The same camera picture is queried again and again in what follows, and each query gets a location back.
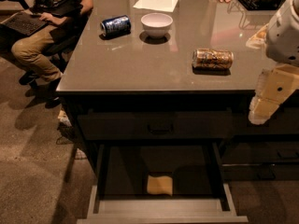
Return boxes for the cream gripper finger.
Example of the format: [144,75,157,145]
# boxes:
[249,96,279,118]
[249,111,268,125]

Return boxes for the yellow sponge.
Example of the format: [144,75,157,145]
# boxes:
[147,175,173,196]

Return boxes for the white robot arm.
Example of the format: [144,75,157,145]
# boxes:
[249,0,299,125]

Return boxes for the closed top drawer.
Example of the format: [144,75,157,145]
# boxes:
[78,111,247,140]

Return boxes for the dark counter cabinet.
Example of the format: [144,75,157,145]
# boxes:
[55,0,299,182]

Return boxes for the open middle drawer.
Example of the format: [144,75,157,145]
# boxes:
[77,142,249,224]

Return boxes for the brown gold drink can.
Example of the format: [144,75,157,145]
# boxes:
[192,49,234,70]

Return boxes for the white bowl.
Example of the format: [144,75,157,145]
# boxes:
[141,13,173,38]

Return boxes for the white paper sheet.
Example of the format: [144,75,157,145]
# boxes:
[134,0,178,12]

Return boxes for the blue soda can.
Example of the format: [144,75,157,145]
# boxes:
[100,15,131,37]

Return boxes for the black office chair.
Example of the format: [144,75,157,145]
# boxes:
[0,0,86,72]

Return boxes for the seated person khaki pants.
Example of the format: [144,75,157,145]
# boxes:
[10,0,94,93]

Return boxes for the black laptop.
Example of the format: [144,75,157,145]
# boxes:
[1,12,48,36]

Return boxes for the black drawer handle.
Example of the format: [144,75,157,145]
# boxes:
[147,124,174,135]

